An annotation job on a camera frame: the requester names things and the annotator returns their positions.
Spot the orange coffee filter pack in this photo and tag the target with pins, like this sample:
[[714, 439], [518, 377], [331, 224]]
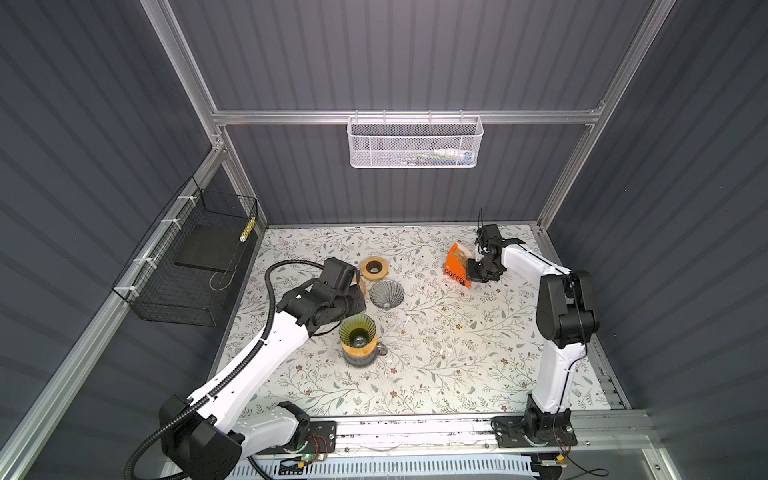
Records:
[[456, 263]]

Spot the green glass dripper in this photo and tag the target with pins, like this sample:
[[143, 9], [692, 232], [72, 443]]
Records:
[[357, 331]]

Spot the white slotted cable duct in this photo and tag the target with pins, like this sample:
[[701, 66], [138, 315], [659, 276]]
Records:
[[407, 467]]

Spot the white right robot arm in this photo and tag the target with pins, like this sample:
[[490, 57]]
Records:
[[564, 317]]

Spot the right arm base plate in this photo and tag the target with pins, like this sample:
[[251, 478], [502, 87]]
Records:
[[519, 431]]

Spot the items in white basket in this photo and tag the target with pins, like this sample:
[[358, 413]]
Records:
[[449, 156]]

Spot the black flat pad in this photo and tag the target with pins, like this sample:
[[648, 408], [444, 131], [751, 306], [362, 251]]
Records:
[[210, 248]]

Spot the yellow marker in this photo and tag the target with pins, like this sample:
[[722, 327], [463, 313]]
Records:
[[247, 230]]

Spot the black wire basket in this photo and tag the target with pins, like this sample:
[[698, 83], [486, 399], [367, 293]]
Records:
[[189, 270]]

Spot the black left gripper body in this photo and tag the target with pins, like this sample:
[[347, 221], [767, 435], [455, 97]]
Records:
[[353, 303]]

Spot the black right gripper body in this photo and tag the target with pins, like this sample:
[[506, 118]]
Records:
[[480, 273]]

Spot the white wire basket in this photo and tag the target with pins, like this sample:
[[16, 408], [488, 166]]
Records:
[[375, 142]]

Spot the grey glass carafe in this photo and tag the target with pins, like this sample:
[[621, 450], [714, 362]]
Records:
[[382, 350]]

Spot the grey glass dripper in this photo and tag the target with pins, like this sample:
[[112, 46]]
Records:
[[387, 294]]

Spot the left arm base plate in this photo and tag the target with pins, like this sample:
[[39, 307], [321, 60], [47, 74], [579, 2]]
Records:
[[320, 437]]

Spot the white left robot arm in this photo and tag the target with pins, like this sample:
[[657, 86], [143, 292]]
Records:
[[204, 434]]

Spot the bamboo ring holder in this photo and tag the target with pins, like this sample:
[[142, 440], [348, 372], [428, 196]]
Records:
[[365, 351], [374, 268]]

